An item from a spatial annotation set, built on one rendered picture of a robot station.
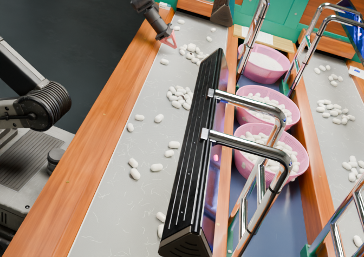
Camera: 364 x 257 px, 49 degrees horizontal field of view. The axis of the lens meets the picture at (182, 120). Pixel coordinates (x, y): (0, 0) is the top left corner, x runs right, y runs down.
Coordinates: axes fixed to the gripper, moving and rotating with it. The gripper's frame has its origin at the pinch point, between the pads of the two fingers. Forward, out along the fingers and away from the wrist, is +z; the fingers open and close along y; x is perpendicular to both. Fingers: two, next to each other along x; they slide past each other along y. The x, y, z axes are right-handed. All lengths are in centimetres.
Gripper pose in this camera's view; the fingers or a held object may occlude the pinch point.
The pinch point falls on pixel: (175, 46)
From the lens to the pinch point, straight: 178.4
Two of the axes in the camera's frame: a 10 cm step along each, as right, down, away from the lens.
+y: 1.4, -5.7, 8.1
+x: -8.1, 4.1, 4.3
